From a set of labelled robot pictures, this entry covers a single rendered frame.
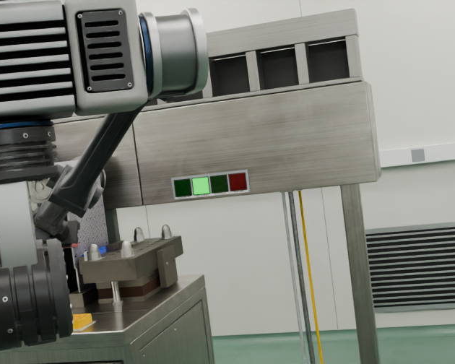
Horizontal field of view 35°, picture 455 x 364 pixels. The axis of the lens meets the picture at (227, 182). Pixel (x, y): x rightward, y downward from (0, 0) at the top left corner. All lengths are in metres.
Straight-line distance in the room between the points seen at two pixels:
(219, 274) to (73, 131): 2.53
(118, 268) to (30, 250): 1.02
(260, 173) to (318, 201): 2.36
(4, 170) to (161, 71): 0.25
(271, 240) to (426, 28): 1.60
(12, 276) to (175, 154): 1.36
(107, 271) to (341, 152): 0.76
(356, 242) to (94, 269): 0.85
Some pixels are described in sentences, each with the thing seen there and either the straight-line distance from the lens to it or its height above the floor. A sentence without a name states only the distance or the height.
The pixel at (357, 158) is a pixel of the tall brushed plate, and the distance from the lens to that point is 2.18.
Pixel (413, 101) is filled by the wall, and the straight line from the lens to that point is 4.51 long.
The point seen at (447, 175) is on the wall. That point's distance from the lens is 4.52.
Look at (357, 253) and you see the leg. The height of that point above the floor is 0.90.
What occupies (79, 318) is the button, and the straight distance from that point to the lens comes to 1.86.
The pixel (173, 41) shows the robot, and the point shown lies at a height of 1.46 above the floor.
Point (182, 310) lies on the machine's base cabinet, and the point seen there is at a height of 0.84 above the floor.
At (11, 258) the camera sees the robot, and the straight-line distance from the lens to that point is 1.01.
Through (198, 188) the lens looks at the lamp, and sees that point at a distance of 2.28.
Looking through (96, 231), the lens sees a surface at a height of 1.09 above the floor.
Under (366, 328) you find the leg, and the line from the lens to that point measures 2.43.
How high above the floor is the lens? 1.31
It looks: 3 degrees down
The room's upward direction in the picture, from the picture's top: 7 degrees counter-clockwise
